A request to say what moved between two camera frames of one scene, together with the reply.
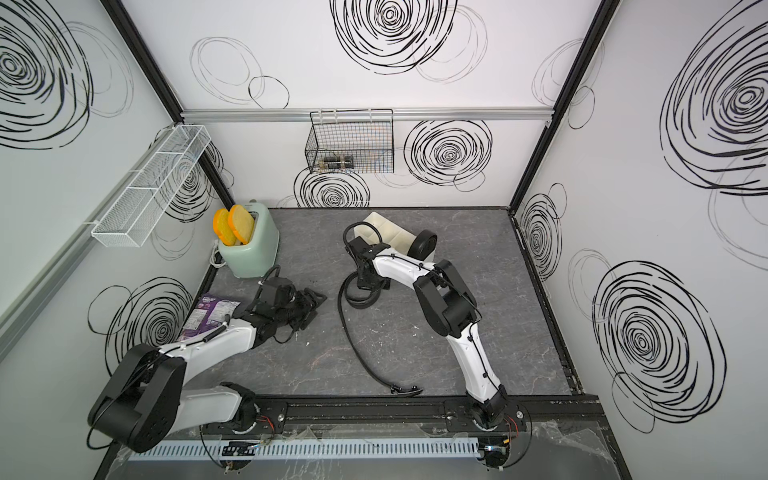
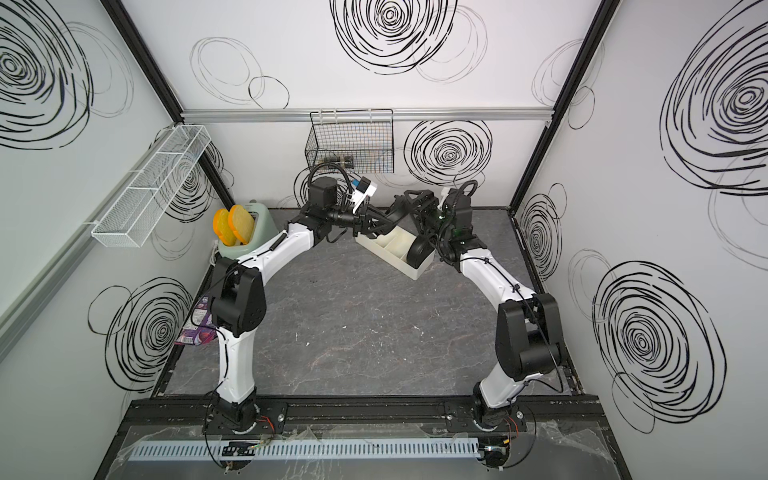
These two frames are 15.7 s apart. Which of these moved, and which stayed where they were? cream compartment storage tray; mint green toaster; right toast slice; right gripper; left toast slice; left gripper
Moved: right gripper; left gripper
Stayed: right toast slice; cream compartment storage tray; left toast slice; mint green toaster
